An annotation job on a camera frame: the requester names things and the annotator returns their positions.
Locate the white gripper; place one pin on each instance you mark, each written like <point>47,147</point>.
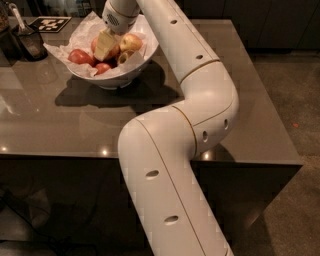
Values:
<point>117,22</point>

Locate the red apple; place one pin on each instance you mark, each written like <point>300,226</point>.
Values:
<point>102,67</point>
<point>112,53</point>
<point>79,56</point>

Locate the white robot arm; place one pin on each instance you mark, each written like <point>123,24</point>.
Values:
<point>155,149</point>

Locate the red-yellow apple right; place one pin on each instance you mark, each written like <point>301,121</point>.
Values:
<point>124,56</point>

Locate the yellow-red apple back right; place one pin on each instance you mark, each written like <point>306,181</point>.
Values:
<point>130,42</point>

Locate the red apple front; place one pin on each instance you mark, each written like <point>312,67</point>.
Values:
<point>102,67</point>

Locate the white bowl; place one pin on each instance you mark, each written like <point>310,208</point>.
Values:
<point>123,74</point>

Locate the white crumpled paper liner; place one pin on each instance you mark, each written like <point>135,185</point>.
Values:
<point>60,52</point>

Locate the black fiducial marker card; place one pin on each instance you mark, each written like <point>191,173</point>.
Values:
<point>50,24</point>

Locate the dark cup with utensil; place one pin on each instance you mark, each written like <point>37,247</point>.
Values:
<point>30,43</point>

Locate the white utensil handle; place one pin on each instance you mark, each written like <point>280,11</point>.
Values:
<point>14,10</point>

